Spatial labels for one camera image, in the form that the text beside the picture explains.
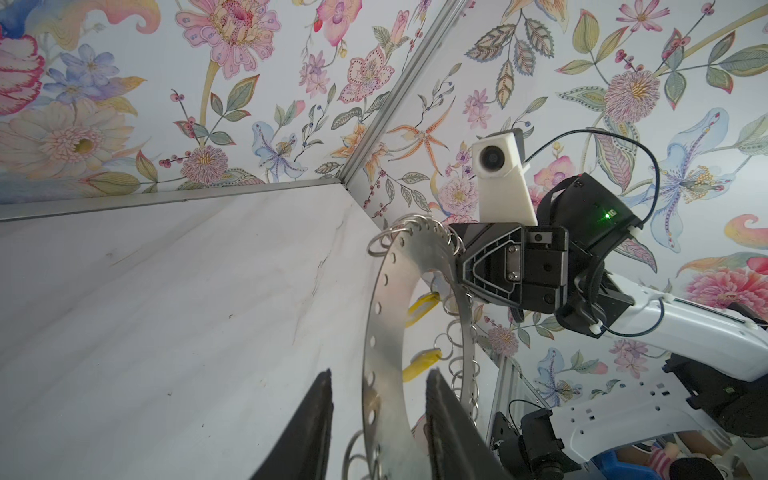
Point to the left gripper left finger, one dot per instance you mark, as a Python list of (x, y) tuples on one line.
[(302, 450)]

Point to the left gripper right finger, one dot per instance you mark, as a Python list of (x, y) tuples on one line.
[(456, 450)]

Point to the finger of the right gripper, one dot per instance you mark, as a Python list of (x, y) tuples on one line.
[(491, 266)]

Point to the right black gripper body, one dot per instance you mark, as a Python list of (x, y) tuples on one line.
[(553, 271)]

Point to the round steel key organizer disc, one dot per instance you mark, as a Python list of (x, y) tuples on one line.
[(413, 247)]

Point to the yellow key tag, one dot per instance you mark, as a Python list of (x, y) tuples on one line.
[(423, 304), (420, 363)]

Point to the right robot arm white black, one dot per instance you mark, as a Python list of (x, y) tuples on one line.
[(715, 376)]

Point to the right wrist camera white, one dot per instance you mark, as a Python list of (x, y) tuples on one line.
[(497, 163)]

